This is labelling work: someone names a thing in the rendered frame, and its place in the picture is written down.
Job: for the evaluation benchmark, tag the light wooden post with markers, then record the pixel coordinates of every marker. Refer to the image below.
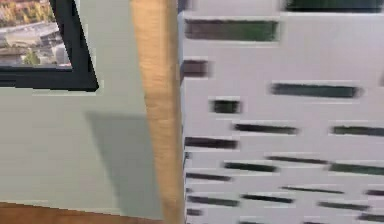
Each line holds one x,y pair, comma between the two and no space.
160,100

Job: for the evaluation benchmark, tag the black framed window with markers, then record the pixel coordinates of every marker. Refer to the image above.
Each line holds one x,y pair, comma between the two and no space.
78,50

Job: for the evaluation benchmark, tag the white slotted screen panel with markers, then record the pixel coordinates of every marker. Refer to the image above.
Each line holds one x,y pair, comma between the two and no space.
300,110

